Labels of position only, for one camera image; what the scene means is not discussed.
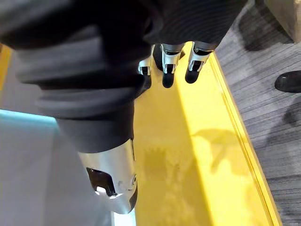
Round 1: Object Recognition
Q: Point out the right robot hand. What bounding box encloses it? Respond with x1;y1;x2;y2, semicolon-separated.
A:
0;0;249;215

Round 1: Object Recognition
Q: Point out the yellow metal shelf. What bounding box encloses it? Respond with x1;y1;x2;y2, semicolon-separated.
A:
0;41;283;226

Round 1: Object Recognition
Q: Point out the light blue grey bin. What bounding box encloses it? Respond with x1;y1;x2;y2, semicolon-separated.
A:
0;108;137;226

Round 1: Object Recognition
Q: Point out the dark robot foot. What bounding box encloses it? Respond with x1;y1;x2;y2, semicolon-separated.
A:
274;70;301;93

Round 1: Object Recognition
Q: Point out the cardboard box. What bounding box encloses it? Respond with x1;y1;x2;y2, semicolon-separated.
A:
263;0;301;43

